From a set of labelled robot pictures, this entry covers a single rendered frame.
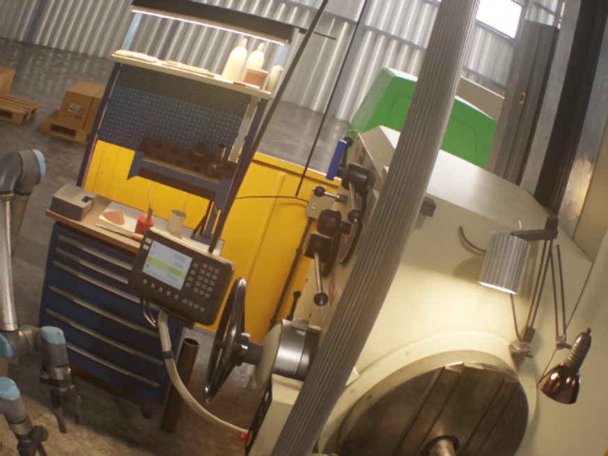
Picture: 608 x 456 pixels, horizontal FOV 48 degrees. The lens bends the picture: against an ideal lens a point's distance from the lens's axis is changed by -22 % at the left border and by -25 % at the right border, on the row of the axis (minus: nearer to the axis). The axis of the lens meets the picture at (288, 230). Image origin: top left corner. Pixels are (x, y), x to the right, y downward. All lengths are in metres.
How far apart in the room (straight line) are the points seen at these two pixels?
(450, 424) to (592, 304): 0.55
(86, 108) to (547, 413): 7.15
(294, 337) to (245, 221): 2.66
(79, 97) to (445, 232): 7.02
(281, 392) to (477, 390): 0.50
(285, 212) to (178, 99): 1.13
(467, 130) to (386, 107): 0.67
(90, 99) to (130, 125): 4.58
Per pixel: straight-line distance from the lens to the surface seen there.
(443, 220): 1.88
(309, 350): 2.14
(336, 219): 2.13
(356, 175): 2.18
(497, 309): 2.01
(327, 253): 2.33
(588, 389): 2.30
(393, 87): 5.97
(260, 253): 4.83
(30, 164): 2.39
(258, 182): 4.71
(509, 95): 3.26
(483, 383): 1.97
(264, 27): 3.68
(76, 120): 8.68
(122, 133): 4.07
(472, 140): 6.11
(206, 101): 3.97
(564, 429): 2.35
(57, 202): 3.74
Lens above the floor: 2.25
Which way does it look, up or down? 17 degrees down
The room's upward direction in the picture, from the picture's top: 20 degrees clockwise
